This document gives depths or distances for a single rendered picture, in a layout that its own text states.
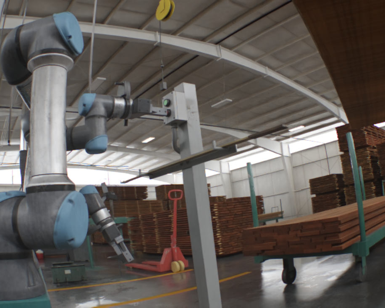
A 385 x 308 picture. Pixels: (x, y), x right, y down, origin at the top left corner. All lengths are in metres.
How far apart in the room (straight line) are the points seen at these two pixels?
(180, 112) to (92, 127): 0.35
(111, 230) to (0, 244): 0.61
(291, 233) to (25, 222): 2.13
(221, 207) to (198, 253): 4.89
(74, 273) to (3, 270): 3.86
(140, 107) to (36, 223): 0.59
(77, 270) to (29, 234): 3.90
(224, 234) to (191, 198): 4.87
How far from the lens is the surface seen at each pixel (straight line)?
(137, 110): 1.06
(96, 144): 0.98
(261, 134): 0.90
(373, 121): 0.42
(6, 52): 0.80
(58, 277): 4.49
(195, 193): 1.15
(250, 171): 3.09
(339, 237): 2.32
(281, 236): 2.56
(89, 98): 1.02
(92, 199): 1.25
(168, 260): 5.07
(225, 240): 6.14
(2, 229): 0.69
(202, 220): 1.16
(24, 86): 0.87
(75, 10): 10.12
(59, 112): 0.68
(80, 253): 7.70
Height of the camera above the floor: 0.79
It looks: 10 degrees up
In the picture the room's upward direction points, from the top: 7 degrees counter-clockwise
